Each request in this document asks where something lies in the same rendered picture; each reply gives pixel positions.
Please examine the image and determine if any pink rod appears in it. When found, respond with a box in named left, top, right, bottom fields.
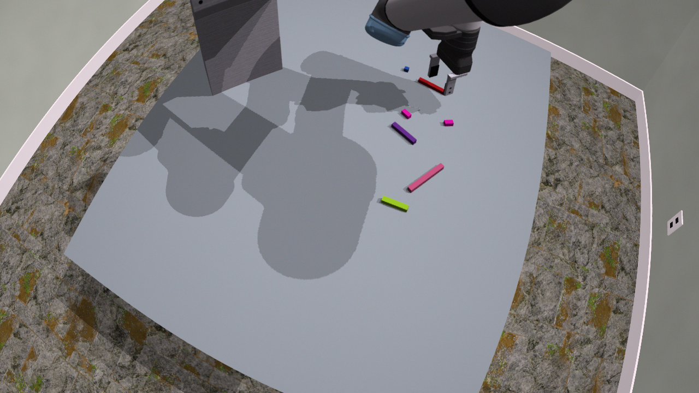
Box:
left=407, top=163, right=444, bottom=193

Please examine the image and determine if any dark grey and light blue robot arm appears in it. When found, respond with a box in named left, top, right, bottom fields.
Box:
left=365, top=0, right=572, bottom=46

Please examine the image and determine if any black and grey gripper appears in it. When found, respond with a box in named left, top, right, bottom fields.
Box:
left=422, top=21, right=482, bottom=96

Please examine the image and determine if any purple rod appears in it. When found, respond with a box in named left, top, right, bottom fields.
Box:
left=392, top=122, right=417, bottom=145

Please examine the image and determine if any red rod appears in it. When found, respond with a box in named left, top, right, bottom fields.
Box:
left=418, top=77, right=444, bottom=95

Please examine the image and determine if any lime green rod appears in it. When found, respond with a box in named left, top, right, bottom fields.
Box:
left=381, top=196, right=409, bottom=212

